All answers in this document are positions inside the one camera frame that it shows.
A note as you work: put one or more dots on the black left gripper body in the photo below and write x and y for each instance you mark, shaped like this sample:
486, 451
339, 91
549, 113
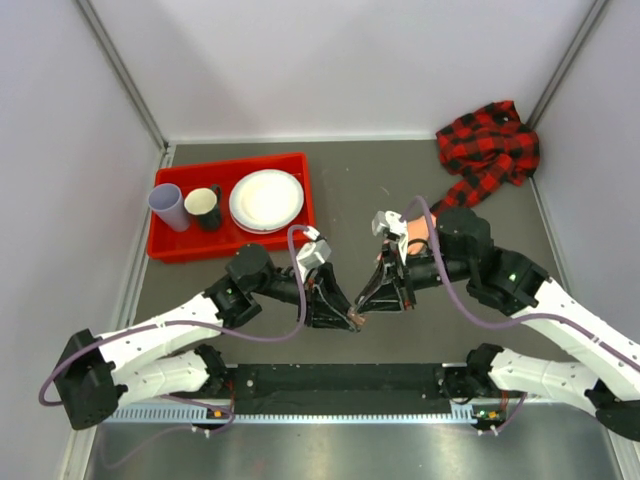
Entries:
315, 281

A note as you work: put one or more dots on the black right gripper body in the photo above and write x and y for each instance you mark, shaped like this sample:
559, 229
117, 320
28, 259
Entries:
392, 259

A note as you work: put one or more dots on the nail polish bottle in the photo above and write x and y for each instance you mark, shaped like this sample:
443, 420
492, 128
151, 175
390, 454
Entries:
355, 319

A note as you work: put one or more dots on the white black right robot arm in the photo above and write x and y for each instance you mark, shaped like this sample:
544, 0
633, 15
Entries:
602, 378

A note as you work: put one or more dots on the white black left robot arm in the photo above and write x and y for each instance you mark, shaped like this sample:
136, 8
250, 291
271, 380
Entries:
97, 375

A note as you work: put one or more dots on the mannequin hand with nails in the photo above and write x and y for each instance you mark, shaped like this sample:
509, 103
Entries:
418, 233

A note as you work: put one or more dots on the white paper plate stack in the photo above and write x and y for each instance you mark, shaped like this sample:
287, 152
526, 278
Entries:
266, 201

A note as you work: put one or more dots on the dark green mug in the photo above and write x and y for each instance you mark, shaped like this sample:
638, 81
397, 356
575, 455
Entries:
203, 204

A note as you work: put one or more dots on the red black plaid shirt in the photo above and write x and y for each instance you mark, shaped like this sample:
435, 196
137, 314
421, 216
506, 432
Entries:
486, 149

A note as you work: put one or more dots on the lilac plastic cup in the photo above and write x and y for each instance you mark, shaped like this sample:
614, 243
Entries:
166, 201

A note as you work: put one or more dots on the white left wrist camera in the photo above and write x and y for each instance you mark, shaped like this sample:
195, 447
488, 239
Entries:
315, 252

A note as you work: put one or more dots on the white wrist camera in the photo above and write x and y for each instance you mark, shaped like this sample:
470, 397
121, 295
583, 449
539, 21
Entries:
391, 225
315, 252

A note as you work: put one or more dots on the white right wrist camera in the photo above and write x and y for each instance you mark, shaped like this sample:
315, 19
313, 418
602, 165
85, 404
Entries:
391, 225

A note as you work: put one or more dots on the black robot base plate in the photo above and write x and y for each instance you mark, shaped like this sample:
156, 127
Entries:
337, 389

